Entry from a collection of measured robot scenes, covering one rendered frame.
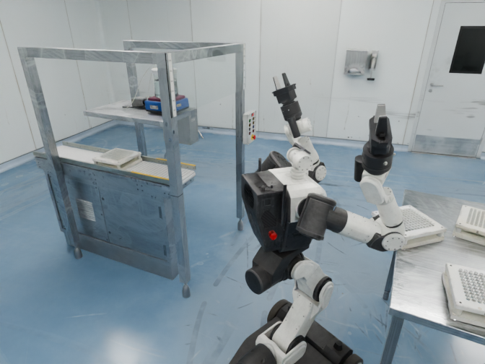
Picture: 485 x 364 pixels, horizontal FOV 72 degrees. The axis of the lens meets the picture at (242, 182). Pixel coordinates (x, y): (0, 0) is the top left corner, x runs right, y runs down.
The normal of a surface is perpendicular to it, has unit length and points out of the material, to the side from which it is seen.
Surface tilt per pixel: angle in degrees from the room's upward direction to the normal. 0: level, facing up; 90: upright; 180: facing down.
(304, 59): 90
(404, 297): 0
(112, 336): 0
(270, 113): 90
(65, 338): 0
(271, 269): 45
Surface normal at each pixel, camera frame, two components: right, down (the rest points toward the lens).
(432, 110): -0.30, 0.41
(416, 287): 0.00, -0.90
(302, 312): -0.58, -0.38
